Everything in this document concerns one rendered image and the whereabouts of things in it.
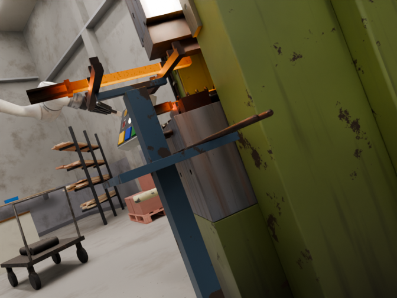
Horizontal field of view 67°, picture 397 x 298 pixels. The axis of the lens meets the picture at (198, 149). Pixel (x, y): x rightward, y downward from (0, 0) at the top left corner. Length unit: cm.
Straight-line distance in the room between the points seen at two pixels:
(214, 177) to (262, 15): 61
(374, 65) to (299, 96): 28
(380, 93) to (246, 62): 48
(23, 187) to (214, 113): 984
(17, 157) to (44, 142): 96
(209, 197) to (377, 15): 86
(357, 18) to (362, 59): 14
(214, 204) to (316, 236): 38
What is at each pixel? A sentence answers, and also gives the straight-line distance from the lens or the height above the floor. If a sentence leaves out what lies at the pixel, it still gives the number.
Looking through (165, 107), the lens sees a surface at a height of 100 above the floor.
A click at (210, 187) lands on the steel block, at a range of 119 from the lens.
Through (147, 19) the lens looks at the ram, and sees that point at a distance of 143.
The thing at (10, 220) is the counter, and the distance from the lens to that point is 629.
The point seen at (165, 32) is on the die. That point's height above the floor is 131.
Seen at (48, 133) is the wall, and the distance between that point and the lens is 1141.
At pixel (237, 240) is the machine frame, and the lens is 125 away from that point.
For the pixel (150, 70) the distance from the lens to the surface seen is 90.
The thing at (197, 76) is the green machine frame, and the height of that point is 114.
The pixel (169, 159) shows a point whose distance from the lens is 65.
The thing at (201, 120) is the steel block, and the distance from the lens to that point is 120.
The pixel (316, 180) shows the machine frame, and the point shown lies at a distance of 107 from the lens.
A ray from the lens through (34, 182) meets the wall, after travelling 1090.
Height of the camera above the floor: 75
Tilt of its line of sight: level
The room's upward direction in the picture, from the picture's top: 21 degrees counter-clockwise
